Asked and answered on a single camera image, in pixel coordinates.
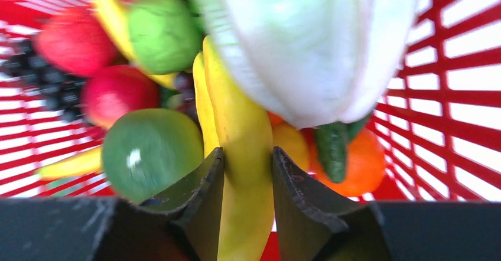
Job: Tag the red apple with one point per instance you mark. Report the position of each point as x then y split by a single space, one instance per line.
116 91

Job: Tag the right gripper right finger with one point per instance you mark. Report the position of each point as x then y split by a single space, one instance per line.
315 223

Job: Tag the yellow banana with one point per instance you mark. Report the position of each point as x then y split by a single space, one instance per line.
112 16
231 120

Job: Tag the dark purple grape bunch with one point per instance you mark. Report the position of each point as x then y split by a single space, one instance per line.
60 90

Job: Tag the yellow corn cob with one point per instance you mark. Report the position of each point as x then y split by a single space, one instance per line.
84 163

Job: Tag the orange fruit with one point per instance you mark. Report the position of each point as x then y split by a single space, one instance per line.
366 165

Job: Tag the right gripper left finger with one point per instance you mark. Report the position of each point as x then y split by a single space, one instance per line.
180 223

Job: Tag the large green lettuce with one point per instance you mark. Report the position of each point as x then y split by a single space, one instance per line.
312 62

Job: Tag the reddish purple grape bunch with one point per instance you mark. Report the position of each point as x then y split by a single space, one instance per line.
182 97

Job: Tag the small dark cucumber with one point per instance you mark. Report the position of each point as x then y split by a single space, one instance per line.
332 141

